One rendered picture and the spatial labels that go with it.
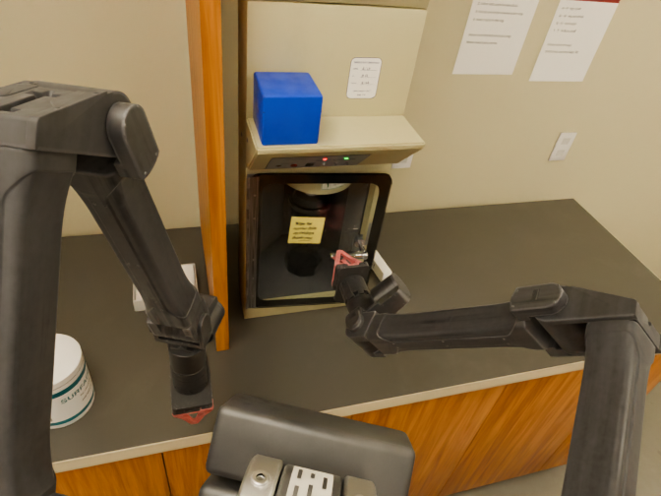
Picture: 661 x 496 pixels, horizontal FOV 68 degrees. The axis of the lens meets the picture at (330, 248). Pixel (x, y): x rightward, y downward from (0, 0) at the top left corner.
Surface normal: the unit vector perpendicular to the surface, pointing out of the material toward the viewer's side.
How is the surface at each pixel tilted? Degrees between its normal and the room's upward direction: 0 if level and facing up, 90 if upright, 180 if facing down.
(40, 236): 85
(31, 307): 85
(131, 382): 0
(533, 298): 49
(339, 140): 0
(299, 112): 90
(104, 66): 90
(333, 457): 44
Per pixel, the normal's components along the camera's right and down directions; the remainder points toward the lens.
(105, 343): 0.12, -0.75
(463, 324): -0.69, -0.61
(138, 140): 0.98, 0.15
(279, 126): 0.27, 0.65
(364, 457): -0.04, -0.11
